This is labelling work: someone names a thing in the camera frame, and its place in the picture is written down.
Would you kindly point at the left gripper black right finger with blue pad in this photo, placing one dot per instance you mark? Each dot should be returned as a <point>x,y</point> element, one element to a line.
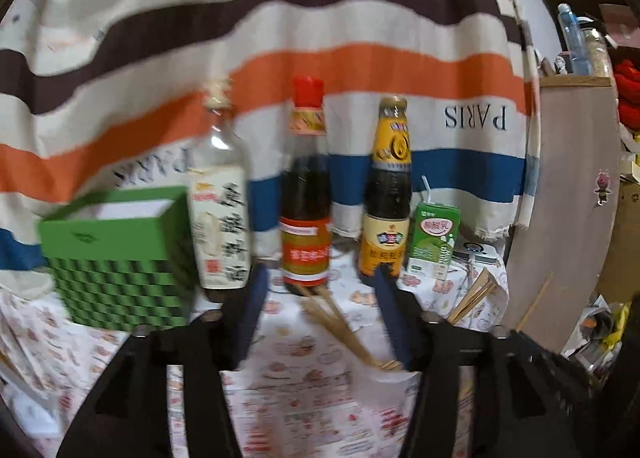
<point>493,394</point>

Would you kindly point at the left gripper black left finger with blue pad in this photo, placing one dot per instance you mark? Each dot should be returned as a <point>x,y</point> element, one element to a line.
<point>126,412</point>

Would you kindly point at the wooden chopstick pair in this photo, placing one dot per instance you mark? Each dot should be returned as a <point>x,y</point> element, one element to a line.
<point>321,306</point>

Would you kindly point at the wooden chopsticks in cup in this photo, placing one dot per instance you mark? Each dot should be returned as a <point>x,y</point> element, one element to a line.
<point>484,284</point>

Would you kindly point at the brown cabinet panel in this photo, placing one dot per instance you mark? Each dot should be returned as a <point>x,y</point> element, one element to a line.
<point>554,265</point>

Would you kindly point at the clear plastic cup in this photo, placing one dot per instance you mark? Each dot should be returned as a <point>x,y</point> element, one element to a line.
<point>381,387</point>

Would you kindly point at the green checkered box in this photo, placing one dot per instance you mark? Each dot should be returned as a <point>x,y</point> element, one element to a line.
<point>123,259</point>

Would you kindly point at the patterned table cloth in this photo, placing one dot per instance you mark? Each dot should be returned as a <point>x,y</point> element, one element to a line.
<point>290,398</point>

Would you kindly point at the green milk carton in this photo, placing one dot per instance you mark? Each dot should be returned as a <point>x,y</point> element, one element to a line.
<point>435,232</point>

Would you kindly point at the yellow label oyster sauce bottle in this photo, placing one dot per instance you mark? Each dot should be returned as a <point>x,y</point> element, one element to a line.
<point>388,193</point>

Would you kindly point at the clear cooking wine bottle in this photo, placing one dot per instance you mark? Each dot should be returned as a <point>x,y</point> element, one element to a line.
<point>217,199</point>

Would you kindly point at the red cap vinegar bottle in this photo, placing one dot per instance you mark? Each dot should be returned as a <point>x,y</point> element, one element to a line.
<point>306,194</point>

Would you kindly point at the blue plastic bottle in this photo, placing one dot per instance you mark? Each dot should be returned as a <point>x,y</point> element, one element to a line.
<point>575,41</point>

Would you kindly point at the striped Paris cloth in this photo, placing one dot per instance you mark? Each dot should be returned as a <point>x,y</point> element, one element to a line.
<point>107,94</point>

